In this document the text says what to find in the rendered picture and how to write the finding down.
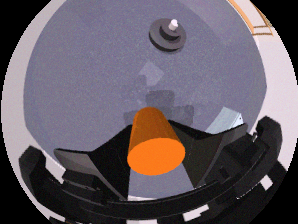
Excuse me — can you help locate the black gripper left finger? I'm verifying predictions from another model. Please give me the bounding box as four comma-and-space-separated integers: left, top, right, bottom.
53, 124, 132, 201

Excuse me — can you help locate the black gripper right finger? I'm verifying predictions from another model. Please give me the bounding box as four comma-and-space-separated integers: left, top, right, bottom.
168, 119, 249, 189

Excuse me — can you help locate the orange knob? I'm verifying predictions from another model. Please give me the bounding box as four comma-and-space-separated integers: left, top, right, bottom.
128, 108, 185, 175

